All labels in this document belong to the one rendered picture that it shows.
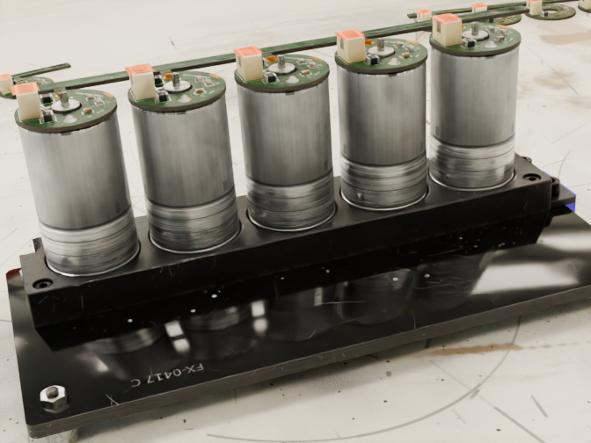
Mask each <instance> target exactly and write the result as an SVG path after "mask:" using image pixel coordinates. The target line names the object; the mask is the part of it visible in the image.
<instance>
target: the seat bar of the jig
mask: <svg viewBox="0 0 591 443"><path fill-rule="evenodd" d="M551 185H552V179H551V178H549V177H548V176H547V175H545V174H544V173H543V172H541V171H540V170H539V169H538V168H536V167H535V166H534V165H532V164H531V163H529V162H528V161H526V160H525V159H524V158H523V157H521V156H520V155H518V154H517V153H516V152H515V153H514V178H513V180H512V181H511V182H510V183H508V184H506V185H503V186H502V187H499V188H496V189H492V190H487V191H478V192H467V191H458V190H453V189H449V188H447V187H444V186H441V185H438V184H436V183H435V182H434V181H433V180H432V179H431V178H430V177H429V157H428V158H427V196H426V198H425V199H423V200H422V201H421V202H420V203H418V204H416V205H414V206H412V207H408V208H404V209H399V210H394V211H370V210H365V209H360V208H358V207H353V206H351V205H349V204H347V203H346V202H345V201H344V200H343V199H342V198H341V181H340V176H336V177H334V193H335V212H336V214H335V215H334V216H333V218H332V219H331V220H329V221H328V222H327V223H325V224H323V225H321V226H319V227H316V228H314V229H307V230H303V231H296V232H277V231H271V230H266V229H262V228H259V227H257V226H255V225H254V224H252V223H251V222H250V221H249V215H248V205H247V196H246V195H242V196H237V210H238V218H239V227H240V233H239V235H238V236H237V237H236V238H235V239H234V240H233V241H232V242H230V243H228V244H226V245H224V246H223V247H221V248H218V249H215V250H212V251H206V252H202V253H194V254H177V253H170V252H166V251H161V250H159V249H158V248H156V247H155V246H154V245H153V244H152V243H151V240H150V229H149V224H148V217H147V215H143V216H138V217H135V226H136V231H137V236H138V243H139V247H140V251H139V253H138V255H137V256H136V258H135V259H134V260H132V261H131V262H130V263H128V264H127V265H124V266H123V267H121V268H120V269H117V270H115V271H112V272H108V273H105V274H101V275H97V276H91V277H68V276H63V275H60V274H57V273H55V272H52V271H51V270H49V269H48V267H47V260H46V256H45V251H44V247H43V243H42V239H41V237H36V238H34V239H33V247H34V250H35V252H32V253H29V254H25V255H19V260H20V265H21V271H22V276H23V281H24V287H25V292H26V299H27V304H28V308H29V311H30V315H31V319H32V323H33V327H34V328H37V327H41V326H45V325H49V324H53V323H60V322H64V321H68V320H72V319H76V318H80V317H84V316H91V315H95V314H98V313H103V312H107V311H111V310H115V309H122V308H125V307H129V306H134V305H137V304H142V303H145V302H149V301H156V300H161V299H164V298H168V297H173V296H176V295H180V294H187V293H192V292H195V291H199V290H203V289H207V288H211V287H218V286H222V285H226V284H230V283H234V282H238V281H242V280H248V279H253V278H257V277H261V276H265V275H268V274H273V273H277V272H284V271H287V270H292V269H296V268H299V267H304V266H307V265H314V264H318V263H323V262H326V261H330V260H334V259H338V258H345V257H349V256H353V255H357V254H361V253H365V252H369V251H376V250H380V249H384V248H388V247H392V246H396V245H400V244H404V243H410V242H415V241H419V240H423V239H427V238H430V237H435V236H441V235H446V234H449V233H454V232H457V231H461V230H466V229H473V228H476V227H480V226H485V225H488V224H492V223H496V222H503V221H507V220H511V219H515V218H519V217H523V216H527V215H531V214H538V213H542V212H546V211H549V210H550V209H551Z"/></svg>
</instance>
